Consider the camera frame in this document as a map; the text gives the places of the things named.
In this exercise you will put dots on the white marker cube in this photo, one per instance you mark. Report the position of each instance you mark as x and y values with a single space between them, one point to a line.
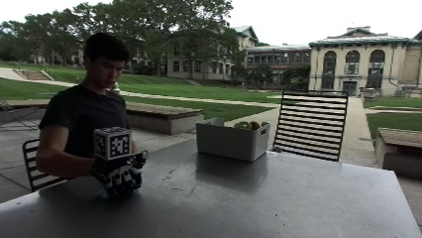
113 143

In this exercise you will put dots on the the person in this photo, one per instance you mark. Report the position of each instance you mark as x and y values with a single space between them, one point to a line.
82 112

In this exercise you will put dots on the brick building with windows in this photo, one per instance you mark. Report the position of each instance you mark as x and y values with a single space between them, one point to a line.
278 64

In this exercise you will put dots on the low stone bench wall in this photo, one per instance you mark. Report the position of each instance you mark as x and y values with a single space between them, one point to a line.
163 117

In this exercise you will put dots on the green apple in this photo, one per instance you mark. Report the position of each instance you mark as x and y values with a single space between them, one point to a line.
242 125

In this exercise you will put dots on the stone planter block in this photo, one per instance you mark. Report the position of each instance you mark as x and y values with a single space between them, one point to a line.
399 152

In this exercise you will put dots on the large green tree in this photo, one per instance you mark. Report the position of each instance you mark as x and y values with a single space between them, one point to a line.
194 36

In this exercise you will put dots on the white plastic bin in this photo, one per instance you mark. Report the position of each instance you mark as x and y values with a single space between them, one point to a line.
232 141

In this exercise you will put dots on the cream arched-window building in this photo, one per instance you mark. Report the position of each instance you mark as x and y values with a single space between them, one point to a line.
366 66

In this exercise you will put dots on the black slatted metal chair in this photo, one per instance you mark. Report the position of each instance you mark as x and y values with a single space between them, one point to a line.
311 125

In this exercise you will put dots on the orange fruit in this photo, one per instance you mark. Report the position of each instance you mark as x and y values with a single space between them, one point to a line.
255 125

